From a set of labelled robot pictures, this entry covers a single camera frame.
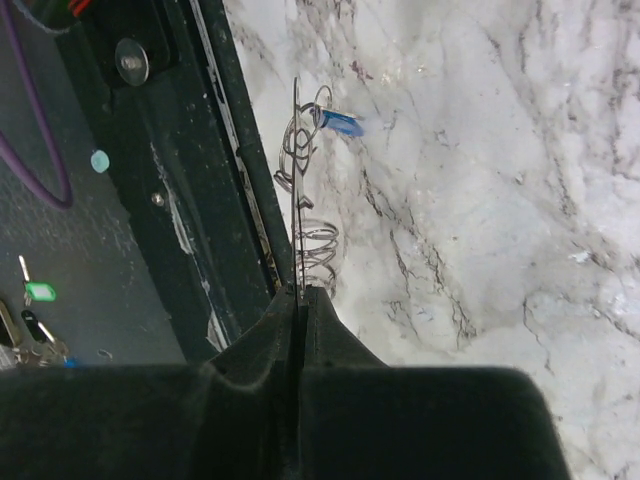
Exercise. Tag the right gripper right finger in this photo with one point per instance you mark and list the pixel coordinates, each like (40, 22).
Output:
(362, 419)

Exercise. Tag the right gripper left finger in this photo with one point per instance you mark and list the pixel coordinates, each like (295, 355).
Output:
(221, 419)

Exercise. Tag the blue tagged key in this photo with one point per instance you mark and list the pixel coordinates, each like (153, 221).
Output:
(347, 124)

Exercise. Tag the black tagged key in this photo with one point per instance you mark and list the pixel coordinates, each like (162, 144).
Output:
(46, 348)

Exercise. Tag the green tagged key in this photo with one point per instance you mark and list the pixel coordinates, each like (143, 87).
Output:
(35, 291)

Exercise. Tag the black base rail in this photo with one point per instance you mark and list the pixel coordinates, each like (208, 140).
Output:
(162, 89)

